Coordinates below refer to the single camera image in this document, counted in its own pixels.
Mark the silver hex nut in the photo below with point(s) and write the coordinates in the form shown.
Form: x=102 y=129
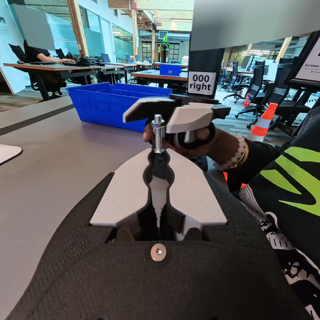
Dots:
x=158 y=125

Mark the orange traffic cone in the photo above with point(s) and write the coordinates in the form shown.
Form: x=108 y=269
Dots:
x=264 y=125
x=235 y=180

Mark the person's right forearm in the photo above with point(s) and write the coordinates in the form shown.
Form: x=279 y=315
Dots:
x=270 y=160

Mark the black office chair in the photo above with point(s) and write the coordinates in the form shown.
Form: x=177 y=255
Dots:
x=262 y=95
x=235 y=80

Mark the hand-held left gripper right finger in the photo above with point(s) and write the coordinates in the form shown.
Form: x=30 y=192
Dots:
x=197 y=195

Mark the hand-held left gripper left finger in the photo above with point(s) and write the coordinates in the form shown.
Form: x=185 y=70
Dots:
x=122 y=195

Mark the person's black printed shirt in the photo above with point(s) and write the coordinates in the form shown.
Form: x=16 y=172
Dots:
x=290 y=225

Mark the long thin silver bolt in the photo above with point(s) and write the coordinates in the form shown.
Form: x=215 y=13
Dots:
x=158 y=141

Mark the wooden office desk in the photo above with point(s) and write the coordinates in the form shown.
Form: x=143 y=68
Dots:
x=60 y=66
x=155 y=75

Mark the sign on white stand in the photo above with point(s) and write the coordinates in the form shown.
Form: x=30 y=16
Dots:
x=7 y=154

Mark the person's right hand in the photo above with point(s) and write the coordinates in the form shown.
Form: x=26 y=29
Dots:
x=220 y=145

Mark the printed task sheet sign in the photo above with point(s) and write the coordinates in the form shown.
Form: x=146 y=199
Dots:
x=310 y=65

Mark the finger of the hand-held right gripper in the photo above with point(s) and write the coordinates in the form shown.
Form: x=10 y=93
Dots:
x=192 y=117
x=147 y=107

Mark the blue plastic box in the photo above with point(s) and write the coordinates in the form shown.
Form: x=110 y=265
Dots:
x=105 y=107

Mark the blue plastic bin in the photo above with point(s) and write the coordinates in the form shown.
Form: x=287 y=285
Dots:
x=170 y=70

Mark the hanging green plant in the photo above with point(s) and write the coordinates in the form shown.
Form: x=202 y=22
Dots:
x=164 y=45

